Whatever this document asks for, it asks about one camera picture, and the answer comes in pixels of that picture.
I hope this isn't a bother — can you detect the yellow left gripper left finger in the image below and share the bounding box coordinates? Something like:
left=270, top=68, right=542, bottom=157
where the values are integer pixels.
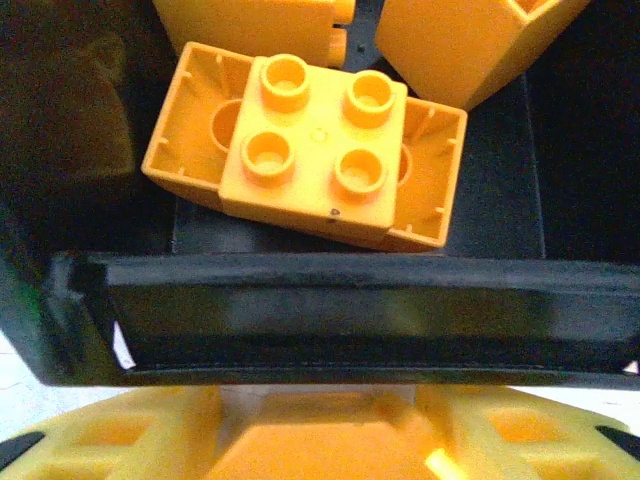
left=0, top=386, right=242, bottom=480

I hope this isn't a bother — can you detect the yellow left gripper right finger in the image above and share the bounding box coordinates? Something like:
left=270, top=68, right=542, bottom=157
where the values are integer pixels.
left=415, top=385, right=640, bottom=480

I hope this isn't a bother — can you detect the yellow tall lego cube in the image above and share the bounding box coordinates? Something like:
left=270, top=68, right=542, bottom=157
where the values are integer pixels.
left=203, top=391, right=467, bottom=480
left=374, top=0, right=594, bottom=112
left=152, top=0, right=357, bottom=67

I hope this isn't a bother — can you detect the yellow square lego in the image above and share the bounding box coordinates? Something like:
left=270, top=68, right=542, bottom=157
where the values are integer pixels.
left=218, top=53, right=409, bottom=237

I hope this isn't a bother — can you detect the black plastic bin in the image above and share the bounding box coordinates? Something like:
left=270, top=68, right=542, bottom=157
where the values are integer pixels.
left=0, top=0, right=640, bottom=390

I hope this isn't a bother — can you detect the yellow long lego brick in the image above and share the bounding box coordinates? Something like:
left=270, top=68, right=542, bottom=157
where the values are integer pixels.
left=140, top=41, right=469, bottom=254

